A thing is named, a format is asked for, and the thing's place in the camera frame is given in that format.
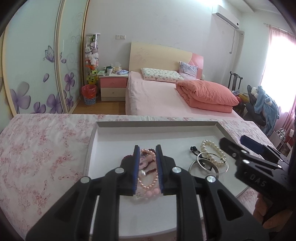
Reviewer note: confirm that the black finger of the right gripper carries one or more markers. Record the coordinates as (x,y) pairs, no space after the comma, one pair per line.
(233,149)
(267,152)

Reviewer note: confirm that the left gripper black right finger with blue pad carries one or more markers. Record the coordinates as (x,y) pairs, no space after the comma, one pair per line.
(205,207)

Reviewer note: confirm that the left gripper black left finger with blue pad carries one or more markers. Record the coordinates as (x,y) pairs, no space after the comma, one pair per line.
(89,210)

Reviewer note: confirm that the thin silver bangle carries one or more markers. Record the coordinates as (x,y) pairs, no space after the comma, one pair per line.
(205,161)

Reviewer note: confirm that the person's right hand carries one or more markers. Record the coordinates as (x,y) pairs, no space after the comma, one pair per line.
(275,223)

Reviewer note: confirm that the grey shallow cardboard tray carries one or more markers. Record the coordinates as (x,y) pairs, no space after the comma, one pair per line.
(111,141)

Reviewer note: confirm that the blue plush robe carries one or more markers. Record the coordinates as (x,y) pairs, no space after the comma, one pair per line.
(268,107)

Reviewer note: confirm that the folded salmon duvet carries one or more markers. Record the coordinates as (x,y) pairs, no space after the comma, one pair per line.
(207,95)

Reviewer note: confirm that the dark wooden chair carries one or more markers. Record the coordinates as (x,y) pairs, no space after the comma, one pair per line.
(234,81)

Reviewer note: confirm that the pink window curtain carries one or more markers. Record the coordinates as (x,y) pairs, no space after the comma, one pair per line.
(280,66)

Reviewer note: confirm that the pink floral table cloth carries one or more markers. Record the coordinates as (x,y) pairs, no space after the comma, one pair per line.
(42,156)

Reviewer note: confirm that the purple patterned pillow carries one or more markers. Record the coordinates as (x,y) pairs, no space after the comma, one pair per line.
(187,71)

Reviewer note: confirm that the pink bed with headboard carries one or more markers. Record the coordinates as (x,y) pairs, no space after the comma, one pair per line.
(154,98)

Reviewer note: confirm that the floral white pillow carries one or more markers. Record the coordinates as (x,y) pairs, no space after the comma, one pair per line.
(161,75)

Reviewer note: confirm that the bin with red bag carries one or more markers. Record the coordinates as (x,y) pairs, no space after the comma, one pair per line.
(89,92)

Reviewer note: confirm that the pink beige nightstand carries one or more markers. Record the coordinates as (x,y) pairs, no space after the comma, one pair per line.
(112,87)

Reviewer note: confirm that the clear tube of plush toys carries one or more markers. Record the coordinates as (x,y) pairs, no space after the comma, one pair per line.
(91,58)

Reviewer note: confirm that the floral sliding wardrobe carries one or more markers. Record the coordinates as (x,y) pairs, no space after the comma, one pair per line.
(41,58)

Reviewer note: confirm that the white wall air conditioner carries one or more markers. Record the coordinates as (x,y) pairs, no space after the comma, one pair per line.
(227,16)

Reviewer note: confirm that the white wall switch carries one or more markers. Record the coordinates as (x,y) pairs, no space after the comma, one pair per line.
(120,37)

